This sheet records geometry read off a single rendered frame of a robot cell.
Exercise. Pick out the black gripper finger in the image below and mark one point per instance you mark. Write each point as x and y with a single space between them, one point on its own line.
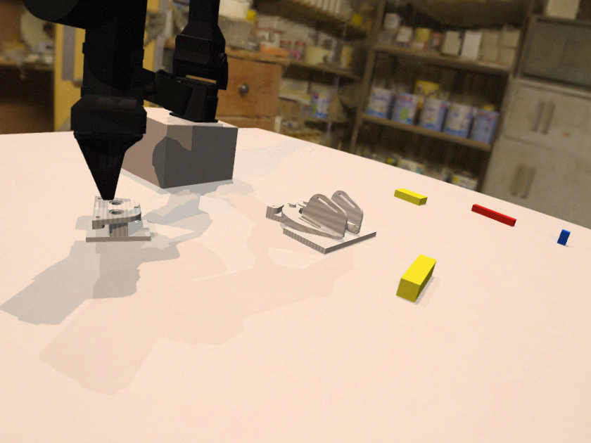
104 155

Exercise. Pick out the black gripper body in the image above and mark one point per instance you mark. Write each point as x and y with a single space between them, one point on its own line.
105 106

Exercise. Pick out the red flat bar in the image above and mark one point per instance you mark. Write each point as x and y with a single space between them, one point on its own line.
493 215

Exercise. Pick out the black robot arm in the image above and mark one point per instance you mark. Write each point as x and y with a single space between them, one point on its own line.
199 51

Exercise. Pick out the yellow rectangular block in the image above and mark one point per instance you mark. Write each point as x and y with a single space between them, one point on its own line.
416 277
411 197

